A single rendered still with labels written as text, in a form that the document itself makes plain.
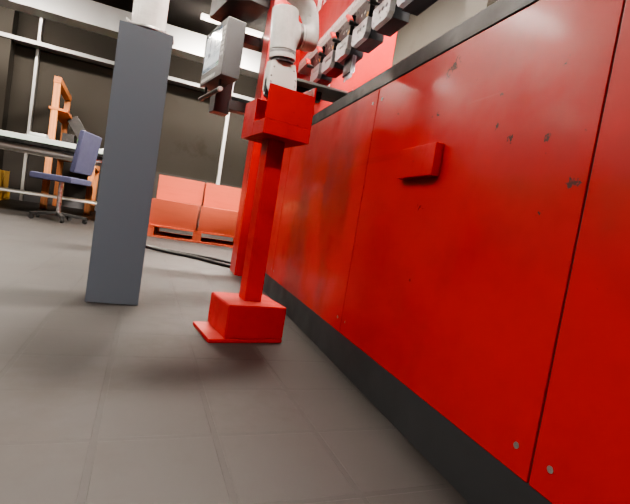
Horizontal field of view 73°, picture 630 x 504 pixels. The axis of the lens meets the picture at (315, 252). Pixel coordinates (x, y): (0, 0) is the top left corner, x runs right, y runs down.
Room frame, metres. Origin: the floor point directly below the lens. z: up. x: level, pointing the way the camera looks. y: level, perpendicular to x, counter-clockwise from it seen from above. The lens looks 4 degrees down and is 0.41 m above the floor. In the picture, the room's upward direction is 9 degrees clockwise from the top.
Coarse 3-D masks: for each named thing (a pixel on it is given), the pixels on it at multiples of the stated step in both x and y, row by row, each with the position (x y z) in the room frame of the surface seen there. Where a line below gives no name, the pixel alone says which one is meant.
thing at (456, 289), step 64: (576, 0) 0.65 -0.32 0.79; (448, 64) 0.95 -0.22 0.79; (512, 64) 0.76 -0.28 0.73; (576, 64) 0.63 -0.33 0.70; (320, 128) 1.76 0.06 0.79; (384, 128) 1.20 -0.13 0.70; (448, 128) 0.91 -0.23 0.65; (512, 128) 0.73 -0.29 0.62; (576, 128) 0.61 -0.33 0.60; (320, 192) 1.64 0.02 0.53; (384, 192) 1.14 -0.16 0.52; (448, 192) 0.87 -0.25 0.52; (512, 192) 0.70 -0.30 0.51; (576, 192) 0.59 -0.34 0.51; (320, 256) 1.53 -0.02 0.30; (384, 256) 1.08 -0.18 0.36; (448, 256) 0.83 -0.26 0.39; (512, 256) 0.68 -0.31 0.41; (576, 256) 0.57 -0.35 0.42; (320, 320) 1.44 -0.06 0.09; (384, 320) 1.03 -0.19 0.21; (448, 320) 0.80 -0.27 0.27; (512, 320) 0.66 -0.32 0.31; (576, 320) 0.56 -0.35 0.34; (384, 384) 0.98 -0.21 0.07; (448, 384) 0.77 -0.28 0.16; (512, 384) 0.63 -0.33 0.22; (576, 384) 0.54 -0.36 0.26; (448, 448) 0.74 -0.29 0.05; (512, 448) 0.61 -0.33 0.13; (576, 448) 0.52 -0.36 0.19
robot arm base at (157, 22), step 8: (136, 0) 1.59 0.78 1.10; (144, 0) 1.58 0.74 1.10; (152, 0) 1.59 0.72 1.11; (160, 0) 1.60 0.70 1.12; (168, 0) 1.64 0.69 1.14; (136, 8) 1.59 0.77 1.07; (144, 8) 1.58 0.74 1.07; (152, 8) 1.59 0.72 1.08; (160, 8) 1.61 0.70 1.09; (136, 16) 1.58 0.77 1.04; (144, 16) 1.58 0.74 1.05; (152, 16) 1.59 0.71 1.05; (160, 16) 1.61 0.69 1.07; (136, 24) 1.54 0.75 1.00; (144, 24) 1.55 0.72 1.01; (152, 24) 1.59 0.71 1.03; (160, 24) 1.61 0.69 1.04
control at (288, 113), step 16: (272, 96) 1.33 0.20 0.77; (288, 96) 1.35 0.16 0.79; (304, 96) 1.38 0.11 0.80; (256, 112) 1.40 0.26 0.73; (272, 112) 1.33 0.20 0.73; (288, 112) 1.36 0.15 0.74; (304, 112) 1.38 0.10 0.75; (256, 128) 1.37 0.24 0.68; (272, 128) 1.33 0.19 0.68; (288, 128) 1.36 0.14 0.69; (304, 128) 1.39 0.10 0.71; (288, 144) 1.46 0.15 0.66; (304, 144) 1.41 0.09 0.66
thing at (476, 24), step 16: (512, 0) 0.79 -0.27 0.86; (528, 0) 0.75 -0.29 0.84; (480, 16) 0.87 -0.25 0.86; (496, 16) 0.82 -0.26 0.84; (448, 32) 0.97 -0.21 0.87; (464, 32) 0.91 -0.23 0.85; (480, 32) 0.86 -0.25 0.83; (432, 48) 1.02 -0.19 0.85; (448, 48) 0.96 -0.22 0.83; (400, 64) 1.17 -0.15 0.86; (416, 64) 1.08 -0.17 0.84; (384, 80) 1.25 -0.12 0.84; (352, 96) 1.47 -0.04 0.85; (320, 112) 1.80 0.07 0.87
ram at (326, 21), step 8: (328, 0) 2.35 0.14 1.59; (336, 0) 2.21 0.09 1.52; (344, 0) 2.09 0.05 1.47; (352, 0) 1.97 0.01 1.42; (360, 0) 1.87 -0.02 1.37; (328, 8) 2.33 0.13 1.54; (336, 8) 2.19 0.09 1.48; (344, 8) 2.07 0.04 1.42; (320, 16) 2.46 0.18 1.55; (328, 16) 2.31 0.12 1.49; (336, 16) 2.17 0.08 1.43; (320, 24) 2.44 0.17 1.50; (328, 24) 2.28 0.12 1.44; (320, 32) 2.41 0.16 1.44; (304, 56) 2.68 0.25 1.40; (312, 56) 2.50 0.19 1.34; (304, 64) 2.65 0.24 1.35; (312, 64) 2.61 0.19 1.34; (304, 72) 2.77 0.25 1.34
